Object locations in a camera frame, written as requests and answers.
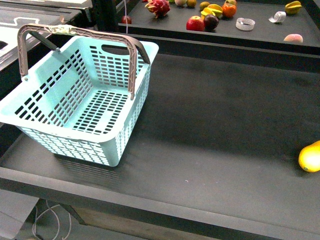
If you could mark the clear tape roll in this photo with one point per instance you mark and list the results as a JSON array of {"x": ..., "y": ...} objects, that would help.
[{"x": 245, "y": 24}]

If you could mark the crumpled clear tape piece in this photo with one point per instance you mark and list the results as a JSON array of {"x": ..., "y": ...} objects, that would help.
[{"x": 278, "y": 17}]

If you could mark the dark purple plum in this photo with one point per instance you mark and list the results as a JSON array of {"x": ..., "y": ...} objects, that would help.
[{"x": 210, "y": 22}]

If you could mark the pink peach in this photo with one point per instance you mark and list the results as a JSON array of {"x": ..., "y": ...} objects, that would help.
[{"x": 294, "y": 38}]

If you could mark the yellow-green star fruit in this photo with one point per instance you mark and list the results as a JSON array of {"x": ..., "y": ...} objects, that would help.
[{"x": 293, "y": 7}]

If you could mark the yellow star fruit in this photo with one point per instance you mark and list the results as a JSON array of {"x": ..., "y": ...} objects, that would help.
[{"x": 212, "y": 9}]

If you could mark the orange persimmon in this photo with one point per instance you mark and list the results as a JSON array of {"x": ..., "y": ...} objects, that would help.
[{"x": 229, "y": 10}]

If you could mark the pink dragon fruit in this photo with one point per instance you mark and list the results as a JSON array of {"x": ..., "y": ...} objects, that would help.
[{"x": 159, "y": 8}]

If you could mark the yellow mango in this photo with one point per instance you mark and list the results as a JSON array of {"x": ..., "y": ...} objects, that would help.
[{"x": 309, "y": 157}]

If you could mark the small red apple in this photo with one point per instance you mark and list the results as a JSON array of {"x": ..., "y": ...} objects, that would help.
[{"x": 126, "y": 19}]

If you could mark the light blue plastic basket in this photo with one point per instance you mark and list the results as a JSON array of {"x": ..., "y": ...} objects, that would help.
[{"x": 81, "y": 90}]

